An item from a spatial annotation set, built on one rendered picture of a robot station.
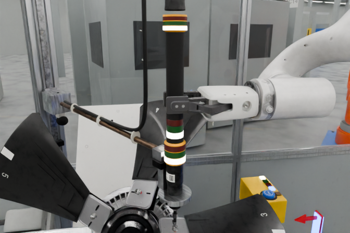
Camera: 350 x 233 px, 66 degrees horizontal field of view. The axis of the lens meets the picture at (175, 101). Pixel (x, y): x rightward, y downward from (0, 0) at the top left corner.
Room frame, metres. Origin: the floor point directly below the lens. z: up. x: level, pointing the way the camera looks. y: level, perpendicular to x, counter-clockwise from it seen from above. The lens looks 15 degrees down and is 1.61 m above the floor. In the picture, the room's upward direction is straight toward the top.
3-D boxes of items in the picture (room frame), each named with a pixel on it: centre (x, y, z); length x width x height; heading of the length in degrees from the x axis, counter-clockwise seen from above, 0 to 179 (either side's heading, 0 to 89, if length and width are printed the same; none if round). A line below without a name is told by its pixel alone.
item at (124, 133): (0.72, 0.21, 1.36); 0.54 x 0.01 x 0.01; 44
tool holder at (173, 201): (0.50, 0.01, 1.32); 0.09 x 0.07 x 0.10; 44
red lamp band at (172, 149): (0.50, 0.00, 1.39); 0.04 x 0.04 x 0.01
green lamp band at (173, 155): (0.50, 0.00, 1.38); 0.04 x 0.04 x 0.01
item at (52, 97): (0.95, 0.43, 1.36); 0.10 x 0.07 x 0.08; 44
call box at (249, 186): (0.84, -0.31, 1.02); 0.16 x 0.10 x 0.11; 9
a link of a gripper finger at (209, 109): (0.47, -0.08, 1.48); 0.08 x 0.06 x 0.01; 158
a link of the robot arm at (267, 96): (0.52, -0.17, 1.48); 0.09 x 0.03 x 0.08; 9
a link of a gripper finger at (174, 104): (0.47, -0.02, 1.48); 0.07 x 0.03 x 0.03; 99
